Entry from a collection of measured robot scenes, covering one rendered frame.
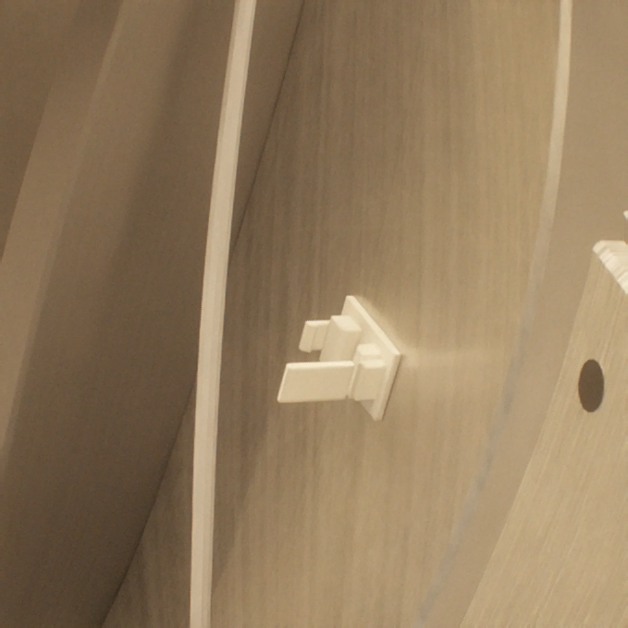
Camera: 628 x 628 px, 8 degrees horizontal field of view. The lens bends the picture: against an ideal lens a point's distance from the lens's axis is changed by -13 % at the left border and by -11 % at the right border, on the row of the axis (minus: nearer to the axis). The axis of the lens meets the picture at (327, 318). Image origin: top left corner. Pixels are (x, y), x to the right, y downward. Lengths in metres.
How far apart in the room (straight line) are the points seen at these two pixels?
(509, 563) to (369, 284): 0.09
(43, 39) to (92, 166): 0.94
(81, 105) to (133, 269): 0.05
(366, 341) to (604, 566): 0.12
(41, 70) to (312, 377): 0.97
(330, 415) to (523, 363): 0.07
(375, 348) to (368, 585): 0.05
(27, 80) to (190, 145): 0.92
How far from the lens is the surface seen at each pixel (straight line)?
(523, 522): 0.87
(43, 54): 1.89
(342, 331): 0.94
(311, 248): 0.96
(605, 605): 0.84
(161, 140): 0.96
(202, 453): 0.94
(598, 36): 0.86
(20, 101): 1.88
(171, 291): 0.99
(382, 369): 0.93
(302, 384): 0.92
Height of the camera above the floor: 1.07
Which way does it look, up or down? 6 degrees down
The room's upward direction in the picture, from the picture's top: 2 degrees clockwise
